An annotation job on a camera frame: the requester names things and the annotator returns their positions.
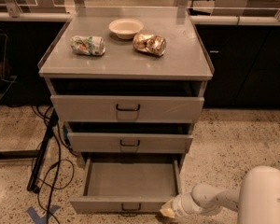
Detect grey bottom drawer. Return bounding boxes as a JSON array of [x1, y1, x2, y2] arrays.
[[70, 153, 182, 214]]

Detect grey drawer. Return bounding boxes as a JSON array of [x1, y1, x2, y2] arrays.
[[70, 153, 182, 214], [66, 122, 192, 153], [51, 79, 203, 123]]

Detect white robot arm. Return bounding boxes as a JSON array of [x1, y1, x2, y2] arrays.
[[161, 166, 280, 224]]

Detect grey middle drawer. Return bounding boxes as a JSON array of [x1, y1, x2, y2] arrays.
[[66, 122, 192, 153]]

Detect grey drawer cabinet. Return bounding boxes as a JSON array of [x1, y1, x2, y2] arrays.
[[39, 7, 213, 166]]

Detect grey top drawer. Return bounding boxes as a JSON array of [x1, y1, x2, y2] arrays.
[[51, 79, 203, 123]]

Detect blue tape cross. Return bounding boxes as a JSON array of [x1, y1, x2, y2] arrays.
[[26, 204, 61, 224]]

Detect black floor stand bar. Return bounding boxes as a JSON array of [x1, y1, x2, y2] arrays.
[[27, 110, 58, 193]]

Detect gold brown crushed can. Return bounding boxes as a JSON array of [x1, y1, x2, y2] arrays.
[[133, 34, 166, 57]]

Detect black lab bench cabinet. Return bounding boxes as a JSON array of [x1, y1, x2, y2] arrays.
[[196, 24, 280, 108]]

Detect green white crushed can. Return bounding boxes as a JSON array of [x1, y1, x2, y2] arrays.
[[70, 35, 105, 56]]

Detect white paper bowl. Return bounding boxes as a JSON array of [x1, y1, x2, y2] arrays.
[[109, 19, 144, 40]]

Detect black floor cable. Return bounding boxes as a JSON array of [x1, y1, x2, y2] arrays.
[[30, 105, 82, 224]]

